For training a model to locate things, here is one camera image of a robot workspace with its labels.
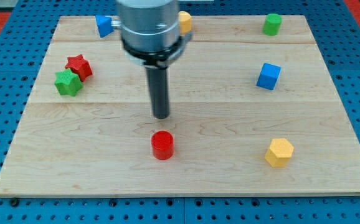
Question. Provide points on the yellow block behind arm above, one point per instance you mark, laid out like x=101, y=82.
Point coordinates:
x=185, y=22

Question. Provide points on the yellow hexagon block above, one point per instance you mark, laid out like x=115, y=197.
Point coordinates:
x=279, y=152

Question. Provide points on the wooden board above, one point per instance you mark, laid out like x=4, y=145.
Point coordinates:
x=97, y=144

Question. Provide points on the green cylinder block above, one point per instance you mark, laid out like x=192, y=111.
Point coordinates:
x=272, y=24

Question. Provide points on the blue cube block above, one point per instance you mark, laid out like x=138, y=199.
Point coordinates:
x=269, y=75

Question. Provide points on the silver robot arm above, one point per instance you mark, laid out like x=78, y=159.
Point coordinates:
x=151, y=36

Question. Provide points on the red cylinder block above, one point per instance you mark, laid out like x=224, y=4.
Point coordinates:
x=162, y=143

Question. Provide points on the green star block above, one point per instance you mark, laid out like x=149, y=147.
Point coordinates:
x=67, y=82

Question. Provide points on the red star block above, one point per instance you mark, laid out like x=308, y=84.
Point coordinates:
x=79, y=66

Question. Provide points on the blue triangle block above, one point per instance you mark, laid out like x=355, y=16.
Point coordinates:
x=104, y=25

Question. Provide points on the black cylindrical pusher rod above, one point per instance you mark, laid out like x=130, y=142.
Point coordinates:
x=158, y=91

